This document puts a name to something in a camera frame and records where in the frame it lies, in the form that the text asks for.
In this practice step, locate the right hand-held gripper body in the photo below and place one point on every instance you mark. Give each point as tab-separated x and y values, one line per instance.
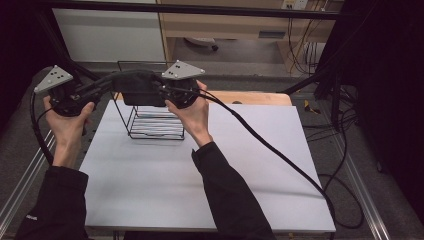
183	93

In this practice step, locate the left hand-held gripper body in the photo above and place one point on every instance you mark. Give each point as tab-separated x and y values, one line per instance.
63	98

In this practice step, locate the black cloth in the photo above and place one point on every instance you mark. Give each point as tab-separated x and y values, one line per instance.
138	88

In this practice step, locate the person's right hand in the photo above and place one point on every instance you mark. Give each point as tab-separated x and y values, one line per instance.
195	120

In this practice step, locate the person's left hand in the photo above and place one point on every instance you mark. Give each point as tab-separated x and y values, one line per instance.
68	128

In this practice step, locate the white cabinet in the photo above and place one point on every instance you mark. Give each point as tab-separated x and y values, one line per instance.
106	36

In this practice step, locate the white chair base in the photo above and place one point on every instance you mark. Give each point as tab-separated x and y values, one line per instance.
201	41

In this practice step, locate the wooden table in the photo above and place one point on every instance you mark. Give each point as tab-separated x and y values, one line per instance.
260	98

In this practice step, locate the light wooden desk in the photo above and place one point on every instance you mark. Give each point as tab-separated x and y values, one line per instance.
233	25

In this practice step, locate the white board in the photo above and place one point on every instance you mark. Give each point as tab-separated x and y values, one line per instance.
260	186

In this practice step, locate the yellow black striped tape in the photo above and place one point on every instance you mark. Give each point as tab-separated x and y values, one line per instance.
310	107

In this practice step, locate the white power strip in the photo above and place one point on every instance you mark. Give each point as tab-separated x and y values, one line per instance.
295	4

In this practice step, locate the black metal frame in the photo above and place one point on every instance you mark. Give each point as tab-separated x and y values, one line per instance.
186	8

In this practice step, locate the aluminium rail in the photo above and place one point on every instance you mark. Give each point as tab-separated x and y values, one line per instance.
20	186
363	196

